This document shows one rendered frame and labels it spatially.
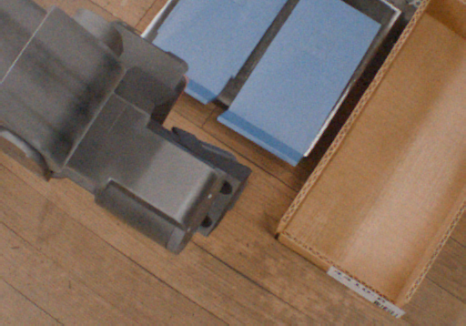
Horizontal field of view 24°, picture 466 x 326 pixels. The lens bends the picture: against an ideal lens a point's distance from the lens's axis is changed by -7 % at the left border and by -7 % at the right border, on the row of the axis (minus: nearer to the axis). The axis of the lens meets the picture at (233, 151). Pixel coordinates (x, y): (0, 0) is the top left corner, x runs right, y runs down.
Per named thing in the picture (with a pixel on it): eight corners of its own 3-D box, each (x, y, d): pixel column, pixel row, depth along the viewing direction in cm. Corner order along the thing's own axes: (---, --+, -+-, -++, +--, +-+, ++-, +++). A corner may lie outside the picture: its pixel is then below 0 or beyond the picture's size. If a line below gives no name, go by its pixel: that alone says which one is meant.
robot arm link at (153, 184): (240, 160, 71) (252, 103, 59) (167, 276, 69) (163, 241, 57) (87, 67, 72) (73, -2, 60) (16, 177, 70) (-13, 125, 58)
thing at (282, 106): (216, 129, 91) (217, 118, 88) (310, -16, 95) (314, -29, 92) (291, 175, 90) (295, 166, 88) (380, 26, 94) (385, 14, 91)
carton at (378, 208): (271, 239, 92) (279, 220, 84) (420, 10, 98) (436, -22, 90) (396, 320, 91) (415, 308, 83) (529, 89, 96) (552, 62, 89)
